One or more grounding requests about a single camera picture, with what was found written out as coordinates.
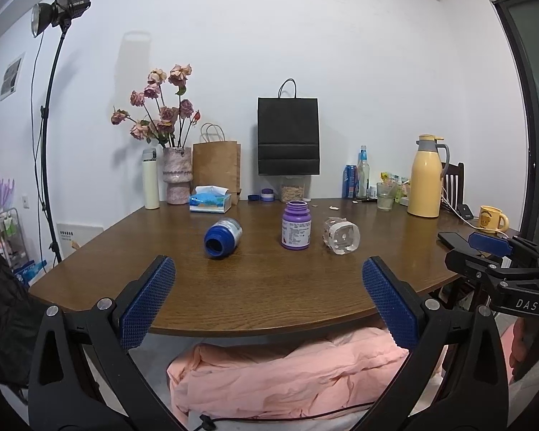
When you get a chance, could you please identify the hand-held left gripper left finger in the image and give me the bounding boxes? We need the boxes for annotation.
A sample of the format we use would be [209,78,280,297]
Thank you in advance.
[27,255,194,431]

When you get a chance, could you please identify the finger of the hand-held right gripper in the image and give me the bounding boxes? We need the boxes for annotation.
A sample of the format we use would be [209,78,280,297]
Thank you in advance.
[468,231,539,262]
[444,249,539,289]

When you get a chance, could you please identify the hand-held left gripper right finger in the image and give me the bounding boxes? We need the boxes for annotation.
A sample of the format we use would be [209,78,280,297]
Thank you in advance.
[361,255,510,431]

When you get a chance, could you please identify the clear plastic jar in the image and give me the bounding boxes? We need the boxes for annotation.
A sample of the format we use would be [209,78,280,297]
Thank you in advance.
[322,217,360,256]

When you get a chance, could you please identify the person's right hand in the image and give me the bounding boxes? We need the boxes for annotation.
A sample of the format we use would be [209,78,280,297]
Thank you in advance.
[510,319,539,384]

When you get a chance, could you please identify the yellow mug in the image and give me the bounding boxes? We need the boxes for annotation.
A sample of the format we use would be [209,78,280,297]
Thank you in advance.
[478,205,510,233]

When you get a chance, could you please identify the black phone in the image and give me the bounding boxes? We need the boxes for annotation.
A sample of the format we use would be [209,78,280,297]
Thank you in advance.
[438,232,472,250]

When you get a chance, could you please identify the dark wooden chair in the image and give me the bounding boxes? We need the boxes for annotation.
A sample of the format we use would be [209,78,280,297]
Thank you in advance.
[440,162,465,216]

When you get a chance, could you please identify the yellow thermos jug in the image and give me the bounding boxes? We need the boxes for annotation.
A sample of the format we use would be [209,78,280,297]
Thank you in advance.
[407,135,451,218]

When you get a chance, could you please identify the white box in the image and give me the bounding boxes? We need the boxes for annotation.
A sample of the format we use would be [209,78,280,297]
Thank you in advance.
[56,223,105,256]

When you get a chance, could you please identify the blue capped bottle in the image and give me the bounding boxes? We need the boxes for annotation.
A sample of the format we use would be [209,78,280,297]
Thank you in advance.
[204,218,243,260]

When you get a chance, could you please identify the snack packets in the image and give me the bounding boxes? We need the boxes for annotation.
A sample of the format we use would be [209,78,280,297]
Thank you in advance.
[379,171,411,204]

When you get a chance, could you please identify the drinking glass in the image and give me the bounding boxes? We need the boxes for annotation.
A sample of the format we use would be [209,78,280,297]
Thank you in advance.
[377,182,394,212]

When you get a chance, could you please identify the pink blanket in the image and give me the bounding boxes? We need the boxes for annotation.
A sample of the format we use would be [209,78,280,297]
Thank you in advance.
[167,327,445,423]

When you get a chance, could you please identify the blue packet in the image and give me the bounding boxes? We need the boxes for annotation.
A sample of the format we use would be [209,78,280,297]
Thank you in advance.
[13,259,48,286]

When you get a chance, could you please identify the blue tissue box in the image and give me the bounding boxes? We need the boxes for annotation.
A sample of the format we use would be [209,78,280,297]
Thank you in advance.
[189,186,232,213]

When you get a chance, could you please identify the white thermos flask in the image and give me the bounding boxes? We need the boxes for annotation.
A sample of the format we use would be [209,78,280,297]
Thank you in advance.
[142,148,161,210]

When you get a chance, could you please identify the purple pill bottle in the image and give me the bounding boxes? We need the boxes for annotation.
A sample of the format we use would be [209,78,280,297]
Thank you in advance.
[281,200,312,251]

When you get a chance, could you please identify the blue drink can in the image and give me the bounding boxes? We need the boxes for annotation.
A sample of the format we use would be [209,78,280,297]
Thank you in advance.
[342,164,358,199]

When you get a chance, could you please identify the clear glass bottle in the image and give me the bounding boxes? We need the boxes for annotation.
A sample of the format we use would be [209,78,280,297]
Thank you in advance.
[357,145,370,198]

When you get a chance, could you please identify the pink stone vase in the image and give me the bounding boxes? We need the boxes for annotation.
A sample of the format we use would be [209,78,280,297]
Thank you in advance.
[162,146,193,205]

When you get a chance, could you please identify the black cloth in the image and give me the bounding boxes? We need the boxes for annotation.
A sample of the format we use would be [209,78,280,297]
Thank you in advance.
[0,247,50,387]

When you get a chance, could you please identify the clear snack jar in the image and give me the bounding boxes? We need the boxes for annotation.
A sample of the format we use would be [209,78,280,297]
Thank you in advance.
[279,175,310,203]

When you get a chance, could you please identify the dark framed glass door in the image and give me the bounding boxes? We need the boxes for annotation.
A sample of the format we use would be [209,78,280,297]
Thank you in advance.
[487,0,539,238]

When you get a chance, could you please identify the brown paper bag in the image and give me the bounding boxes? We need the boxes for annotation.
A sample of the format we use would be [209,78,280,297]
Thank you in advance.
[192,123,242,205]

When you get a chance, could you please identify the purple ornament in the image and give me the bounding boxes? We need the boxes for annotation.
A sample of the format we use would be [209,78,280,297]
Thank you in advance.
[0,162,15,209]

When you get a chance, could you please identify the dried pink roses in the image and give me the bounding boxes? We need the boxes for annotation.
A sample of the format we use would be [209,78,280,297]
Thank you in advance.
[111,64,203,149]

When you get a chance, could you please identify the black paper bag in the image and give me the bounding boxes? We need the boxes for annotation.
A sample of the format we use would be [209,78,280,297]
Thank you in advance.
[257,78,321,177]

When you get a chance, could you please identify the black light stand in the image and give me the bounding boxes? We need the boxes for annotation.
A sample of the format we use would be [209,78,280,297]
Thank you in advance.
[38,22,69,264]

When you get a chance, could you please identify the black studio light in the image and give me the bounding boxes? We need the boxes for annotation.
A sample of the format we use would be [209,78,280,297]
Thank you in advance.
[31,0,94,38]

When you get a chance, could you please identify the white charging cable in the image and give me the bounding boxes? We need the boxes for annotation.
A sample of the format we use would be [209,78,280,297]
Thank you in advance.
[440,189,482,231]

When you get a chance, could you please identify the wire storage rack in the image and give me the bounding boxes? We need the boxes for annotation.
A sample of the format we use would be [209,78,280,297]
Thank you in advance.
[0,207,30,279]

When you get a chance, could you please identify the black cable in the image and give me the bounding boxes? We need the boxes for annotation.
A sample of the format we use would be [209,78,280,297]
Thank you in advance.
[198,402,373,430]

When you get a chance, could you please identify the wall poster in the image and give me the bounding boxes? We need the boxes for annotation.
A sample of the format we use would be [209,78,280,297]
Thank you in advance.
[0,52,25,101]

